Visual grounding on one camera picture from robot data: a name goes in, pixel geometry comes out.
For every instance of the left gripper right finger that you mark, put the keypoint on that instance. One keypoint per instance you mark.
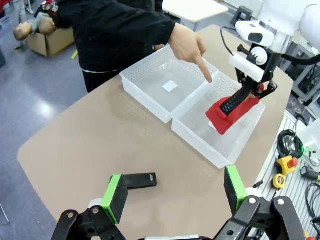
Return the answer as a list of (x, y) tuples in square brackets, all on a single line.
[(233, 187)]

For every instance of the small black plug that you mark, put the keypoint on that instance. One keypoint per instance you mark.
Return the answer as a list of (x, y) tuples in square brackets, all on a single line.
[(258, 184)]

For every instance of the yellow emergency stop box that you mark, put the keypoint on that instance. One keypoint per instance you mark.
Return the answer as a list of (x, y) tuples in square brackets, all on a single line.
[(283, 163)]

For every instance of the grey metal equipment frame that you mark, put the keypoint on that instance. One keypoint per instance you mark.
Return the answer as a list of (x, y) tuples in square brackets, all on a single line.
[(307, 82)]

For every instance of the white work table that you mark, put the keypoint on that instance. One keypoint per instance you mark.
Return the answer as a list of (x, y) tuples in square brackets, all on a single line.
[(195, 10)]

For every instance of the black plastic stool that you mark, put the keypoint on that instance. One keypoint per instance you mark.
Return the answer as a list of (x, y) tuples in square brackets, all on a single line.
[(241, 15)]

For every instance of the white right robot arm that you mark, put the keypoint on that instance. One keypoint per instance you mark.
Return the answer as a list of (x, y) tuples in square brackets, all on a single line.
[(282, 15)]

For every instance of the yellow green floor tape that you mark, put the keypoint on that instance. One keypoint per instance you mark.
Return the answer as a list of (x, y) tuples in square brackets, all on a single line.
[(74, 54)]

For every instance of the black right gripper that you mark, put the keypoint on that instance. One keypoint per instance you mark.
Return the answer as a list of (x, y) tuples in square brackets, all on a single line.
[(272, 65)]

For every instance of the person right forearm black sleeve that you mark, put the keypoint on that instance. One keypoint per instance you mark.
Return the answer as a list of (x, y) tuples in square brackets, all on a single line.
[(150, 27)]

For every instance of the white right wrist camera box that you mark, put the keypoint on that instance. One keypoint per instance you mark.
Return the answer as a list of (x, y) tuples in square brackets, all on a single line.
[(245, 66)]

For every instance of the person left hand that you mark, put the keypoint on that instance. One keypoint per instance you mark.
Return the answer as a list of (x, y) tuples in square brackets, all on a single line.
[(159, 47)]

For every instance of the bald mannequin head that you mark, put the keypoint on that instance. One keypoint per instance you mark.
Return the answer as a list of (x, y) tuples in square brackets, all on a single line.
[(22, 32), (47, 26)]

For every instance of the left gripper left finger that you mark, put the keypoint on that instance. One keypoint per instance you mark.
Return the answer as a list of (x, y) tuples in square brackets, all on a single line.
[(115, 197)]

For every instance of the person right hand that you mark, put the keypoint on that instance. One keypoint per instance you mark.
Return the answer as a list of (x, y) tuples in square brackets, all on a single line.
[(186, 45)]

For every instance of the white perforated plastic basket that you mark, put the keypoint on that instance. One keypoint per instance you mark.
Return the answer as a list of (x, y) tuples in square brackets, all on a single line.
[(147, 92), (200, 140)]

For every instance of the black stapler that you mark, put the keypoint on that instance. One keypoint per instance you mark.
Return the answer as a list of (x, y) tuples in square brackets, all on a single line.
[(142, 180)]

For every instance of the yellow tape measure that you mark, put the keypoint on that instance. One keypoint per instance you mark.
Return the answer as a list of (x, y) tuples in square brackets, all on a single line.
[(278, 181)]

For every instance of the grey slotted aluminium base plate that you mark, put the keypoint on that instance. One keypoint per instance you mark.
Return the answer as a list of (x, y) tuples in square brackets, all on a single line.
[(295, 200)]

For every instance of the person torso black jacket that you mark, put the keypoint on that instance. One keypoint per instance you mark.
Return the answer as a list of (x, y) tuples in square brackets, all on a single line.
[(105, 45)]

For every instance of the red zip pouch white print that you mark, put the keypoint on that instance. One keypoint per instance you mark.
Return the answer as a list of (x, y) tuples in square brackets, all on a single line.
[(220, 122)]

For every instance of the grey handheld tool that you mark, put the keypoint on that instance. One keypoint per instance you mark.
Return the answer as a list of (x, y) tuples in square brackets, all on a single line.
[(308, 172)]

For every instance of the open cardboard box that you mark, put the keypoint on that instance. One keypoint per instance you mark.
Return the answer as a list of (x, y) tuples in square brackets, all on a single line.
[(55, 45)]

